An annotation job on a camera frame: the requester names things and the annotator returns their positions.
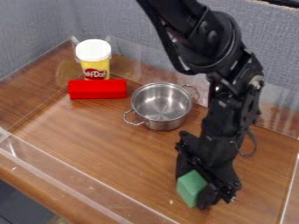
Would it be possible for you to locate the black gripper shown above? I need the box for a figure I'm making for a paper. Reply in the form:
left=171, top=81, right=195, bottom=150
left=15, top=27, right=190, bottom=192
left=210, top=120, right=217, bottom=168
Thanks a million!
left=175, top=131, right=242, bottom=210

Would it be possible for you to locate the green foam block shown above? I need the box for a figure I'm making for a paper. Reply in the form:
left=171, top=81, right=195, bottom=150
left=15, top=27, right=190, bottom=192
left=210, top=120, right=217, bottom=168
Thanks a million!
left=177, top=170, right=207, bottom=208

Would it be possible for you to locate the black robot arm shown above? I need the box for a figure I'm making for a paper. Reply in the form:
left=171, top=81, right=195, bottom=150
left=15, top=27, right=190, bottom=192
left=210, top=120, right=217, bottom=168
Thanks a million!
left=137, top=0, right=265, bottom=210

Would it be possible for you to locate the small steel pot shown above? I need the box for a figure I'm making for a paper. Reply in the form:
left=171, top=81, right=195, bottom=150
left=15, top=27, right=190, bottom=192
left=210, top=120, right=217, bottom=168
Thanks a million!
left=123, top=82, right=201, bottom=131

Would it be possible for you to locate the clear acrylic table barrier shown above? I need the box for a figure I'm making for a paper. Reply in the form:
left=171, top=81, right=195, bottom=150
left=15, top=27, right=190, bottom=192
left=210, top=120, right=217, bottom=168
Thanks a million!
left=0, top=41, right=299, bottom=224

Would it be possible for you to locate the red rectangular block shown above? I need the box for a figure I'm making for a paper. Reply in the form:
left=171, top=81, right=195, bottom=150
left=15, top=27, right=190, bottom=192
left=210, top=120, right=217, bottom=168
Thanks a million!
left=69, top=79, right=127, bottom=99

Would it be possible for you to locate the yellow Play-Doh can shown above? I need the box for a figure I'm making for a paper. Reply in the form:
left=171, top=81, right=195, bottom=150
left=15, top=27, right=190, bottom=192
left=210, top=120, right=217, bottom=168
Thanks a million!
left=75, top=39, right=111, bottom=81

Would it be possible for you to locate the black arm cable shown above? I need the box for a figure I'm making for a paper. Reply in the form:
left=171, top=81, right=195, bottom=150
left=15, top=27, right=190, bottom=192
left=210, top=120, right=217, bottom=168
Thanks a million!
left=235, top=128, right=259, bottom=158

